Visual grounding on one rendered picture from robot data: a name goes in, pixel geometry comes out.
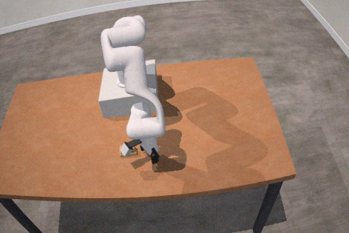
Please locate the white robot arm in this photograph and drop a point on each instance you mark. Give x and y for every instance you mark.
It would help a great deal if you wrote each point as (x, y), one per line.
(129, 62)

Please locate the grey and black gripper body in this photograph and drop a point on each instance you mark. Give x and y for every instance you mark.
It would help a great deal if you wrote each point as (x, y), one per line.
(148, 144)

